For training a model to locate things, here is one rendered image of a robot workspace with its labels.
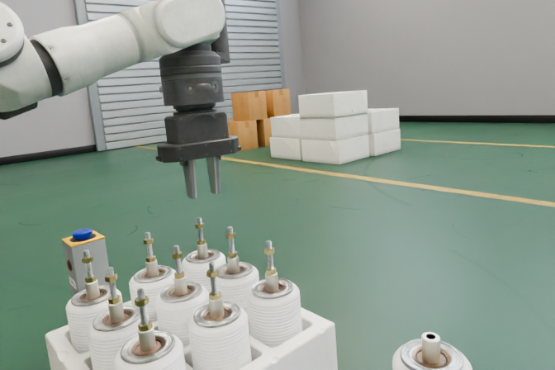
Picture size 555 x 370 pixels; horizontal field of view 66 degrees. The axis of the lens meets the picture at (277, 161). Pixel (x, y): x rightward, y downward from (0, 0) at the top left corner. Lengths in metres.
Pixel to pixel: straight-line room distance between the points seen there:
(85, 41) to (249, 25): 6.48
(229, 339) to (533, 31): 5.25
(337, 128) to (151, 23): 2.76
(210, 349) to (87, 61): 0.45
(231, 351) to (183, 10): 0.50
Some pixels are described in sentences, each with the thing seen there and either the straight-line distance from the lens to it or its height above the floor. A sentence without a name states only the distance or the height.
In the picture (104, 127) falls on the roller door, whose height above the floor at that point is 0.29.
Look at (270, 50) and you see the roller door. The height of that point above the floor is 1.23.
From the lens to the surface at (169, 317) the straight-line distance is 0.80.
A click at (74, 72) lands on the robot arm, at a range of 0.54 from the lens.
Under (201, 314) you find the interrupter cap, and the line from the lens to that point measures 0.74.
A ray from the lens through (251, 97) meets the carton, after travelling 4.48.
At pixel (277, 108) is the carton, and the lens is 4.72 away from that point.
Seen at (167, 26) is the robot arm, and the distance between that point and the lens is 0.57.
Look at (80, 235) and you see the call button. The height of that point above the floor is 0.33.
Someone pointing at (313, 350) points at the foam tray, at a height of 0.15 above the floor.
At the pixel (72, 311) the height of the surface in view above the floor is 0.24.
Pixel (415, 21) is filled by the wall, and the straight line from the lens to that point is 6.34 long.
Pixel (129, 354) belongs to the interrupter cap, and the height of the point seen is 0.25.
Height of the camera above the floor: 0.60
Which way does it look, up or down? 10 degrees down
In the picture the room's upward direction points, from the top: 5 degrees counter-clockwise
